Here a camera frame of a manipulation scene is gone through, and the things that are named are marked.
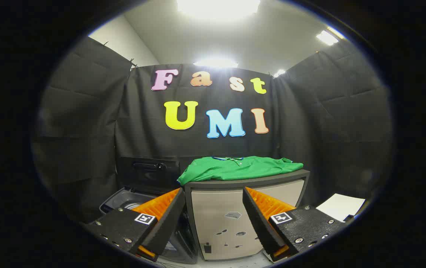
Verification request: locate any dark grey washing machine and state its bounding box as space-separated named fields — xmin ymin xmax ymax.
xmin=99 ymin=187 xmax=198 ymax=265

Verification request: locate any green polo shirt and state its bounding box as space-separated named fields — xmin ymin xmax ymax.
xmin=177 ymin=156 xmax=304 ymax=186

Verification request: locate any white paper sheet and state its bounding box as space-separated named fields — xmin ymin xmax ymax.
xmin=315 ymin=193 xmax=366 ymax=223

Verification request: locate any black backdrop cloth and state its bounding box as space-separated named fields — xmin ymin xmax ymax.
xmin=31 ymin=35 xmax=394 ymax=224

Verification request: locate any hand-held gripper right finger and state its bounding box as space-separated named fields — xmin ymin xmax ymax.
xmin=242 ymin=186 xmax=347 ymax=262

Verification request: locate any beige cabinet with dark top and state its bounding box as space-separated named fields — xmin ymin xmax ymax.
xmin=184 ymin=169 xmax=311 ymax=261

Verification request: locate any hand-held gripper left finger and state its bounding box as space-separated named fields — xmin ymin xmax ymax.
xmin=86 ymin=187 xmax=185 ymax=262

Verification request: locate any large ceiling light panel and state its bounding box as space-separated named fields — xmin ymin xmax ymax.
xmin=176 ymin=0 xmax=262 ymax=21

